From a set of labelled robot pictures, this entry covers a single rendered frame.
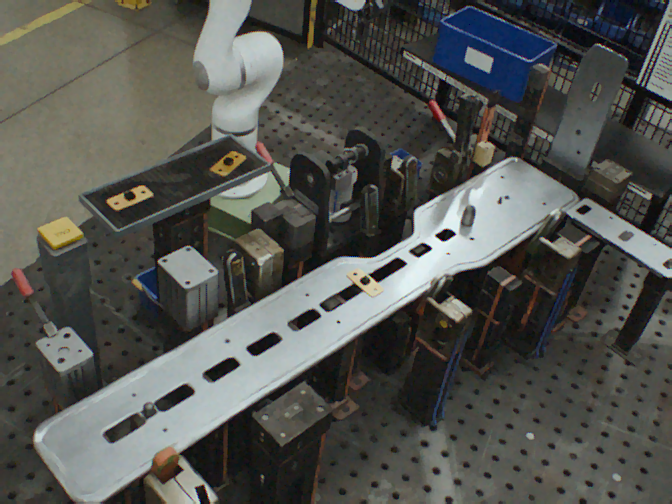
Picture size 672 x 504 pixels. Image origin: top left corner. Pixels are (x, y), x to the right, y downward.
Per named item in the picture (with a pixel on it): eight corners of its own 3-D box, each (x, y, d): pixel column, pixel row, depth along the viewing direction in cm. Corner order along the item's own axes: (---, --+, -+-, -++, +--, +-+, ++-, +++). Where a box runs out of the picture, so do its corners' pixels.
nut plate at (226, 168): (224, 177, 161) (224, 172, 160) (209, 170, 162) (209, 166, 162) (247, 158, 167) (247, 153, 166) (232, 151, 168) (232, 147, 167)
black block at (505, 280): (482, 385, 188) (514, 299, 169) (448, 357, 193) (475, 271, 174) (502, 368, 193) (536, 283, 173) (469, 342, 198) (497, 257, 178)
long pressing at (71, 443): (92, 527, 121) (91, 522, 120) (21, 431, 132) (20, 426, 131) (584, 200, 198) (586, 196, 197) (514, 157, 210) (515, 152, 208)
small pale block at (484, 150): (456, 257, 221) (487, 150, 197) (446, 251, 223) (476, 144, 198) (464, 252, 223) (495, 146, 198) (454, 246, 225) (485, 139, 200)
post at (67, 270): (79, 406, 171) (52, 258, 142) (61, 384, 175) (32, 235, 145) (110, 389, 175) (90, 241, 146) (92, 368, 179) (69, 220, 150)
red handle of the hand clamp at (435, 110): (460, 157, 193) (427, 102, 193) (455, 160, 195) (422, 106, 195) (471, 151, 195) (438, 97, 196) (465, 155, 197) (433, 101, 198)
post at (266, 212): (257, 348, 189) (265, 220, 162) (244, 335, 191) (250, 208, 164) (273, 338, 191) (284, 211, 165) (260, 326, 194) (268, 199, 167)
